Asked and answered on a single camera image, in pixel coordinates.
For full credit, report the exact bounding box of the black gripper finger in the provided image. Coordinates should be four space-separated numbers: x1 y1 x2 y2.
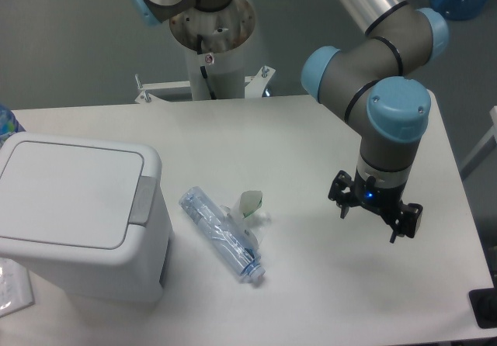
328 170 356 219
389 202 423 244

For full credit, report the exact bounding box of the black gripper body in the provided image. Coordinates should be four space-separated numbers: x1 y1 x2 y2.
349 174 406 215

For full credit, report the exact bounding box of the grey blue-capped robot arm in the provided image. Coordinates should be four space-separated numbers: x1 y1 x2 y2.
131 0 449 238

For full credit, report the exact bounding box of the white push-lid trash can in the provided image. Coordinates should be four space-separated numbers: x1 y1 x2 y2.
1 132 172 303

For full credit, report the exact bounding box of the crumpled clear plastic wrapper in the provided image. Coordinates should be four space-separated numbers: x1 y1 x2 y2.
221 190 272 248

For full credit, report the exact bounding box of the black device at table edge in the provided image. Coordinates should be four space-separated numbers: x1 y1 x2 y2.
468 288 496 329

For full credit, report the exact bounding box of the crushed clear plastic bottle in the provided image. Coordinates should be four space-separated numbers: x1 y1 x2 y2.
179 186 265 284

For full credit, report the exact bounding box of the white paper booklet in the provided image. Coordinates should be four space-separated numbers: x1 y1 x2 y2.
1 258 35 317

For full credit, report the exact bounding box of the white frame at right edge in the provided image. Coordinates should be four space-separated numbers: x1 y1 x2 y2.
459 106 496 181

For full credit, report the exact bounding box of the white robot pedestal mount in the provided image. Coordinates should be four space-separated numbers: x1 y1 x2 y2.
135 0 276 103

